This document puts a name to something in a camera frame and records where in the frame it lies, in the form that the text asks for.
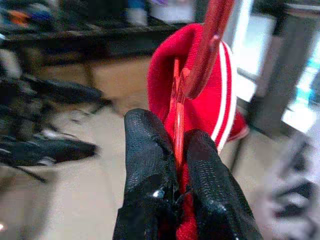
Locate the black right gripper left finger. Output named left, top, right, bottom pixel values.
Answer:
left=112, top=107, right=181, bottom=240

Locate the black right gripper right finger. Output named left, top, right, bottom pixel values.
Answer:
left=183, top=129, right=264, bottom=240

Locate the red garment with white stripes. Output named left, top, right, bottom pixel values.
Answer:
left=146, top=22, right=250, bottom=240

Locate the red plastic clothes hanger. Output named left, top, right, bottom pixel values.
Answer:
left=171, top=0, right=236, bottom=193

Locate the black desk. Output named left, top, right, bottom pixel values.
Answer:
left=0, top=22, right=181, bottom=70

